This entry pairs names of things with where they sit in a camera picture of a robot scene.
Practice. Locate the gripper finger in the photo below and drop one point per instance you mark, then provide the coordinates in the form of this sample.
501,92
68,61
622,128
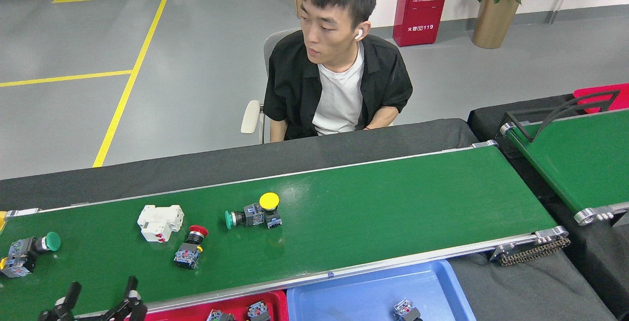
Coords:
131,308
61,311

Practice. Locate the person's left forearm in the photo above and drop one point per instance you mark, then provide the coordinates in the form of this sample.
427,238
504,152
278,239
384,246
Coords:
385,117

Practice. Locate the person's right forearm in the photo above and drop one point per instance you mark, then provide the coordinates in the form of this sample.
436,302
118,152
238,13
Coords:
277,131

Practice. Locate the red plastic bin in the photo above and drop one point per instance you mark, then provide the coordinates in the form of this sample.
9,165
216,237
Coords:
609,96
172,313

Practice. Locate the black cloth table cover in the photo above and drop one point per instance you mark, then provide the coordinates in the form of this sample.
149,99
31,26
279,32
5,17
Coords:
147,173
599,257

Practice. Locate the blue plastic bin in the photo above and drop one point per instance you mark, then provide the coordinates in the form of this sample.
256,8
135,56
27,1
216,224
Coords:
354,296

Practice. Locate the grey office chair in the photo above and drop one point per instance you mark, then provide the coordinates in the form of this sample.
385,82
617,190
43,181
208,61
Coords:
250,117

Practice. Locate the person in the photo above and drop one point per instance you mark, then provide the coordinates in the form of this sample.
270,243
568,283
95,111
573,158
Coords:
339,95

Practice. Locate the red fire extinguisher cabinet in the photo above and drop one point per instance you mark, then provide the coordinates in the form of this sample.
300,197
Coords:
422,11

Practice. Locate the potted plant gold pot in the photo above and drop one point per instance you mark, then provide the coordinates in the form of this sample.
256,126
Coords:
496,16

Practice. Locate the white wall conduit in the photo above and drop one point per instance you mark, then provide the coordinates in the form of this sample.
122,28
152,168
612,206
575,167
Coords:
560,0

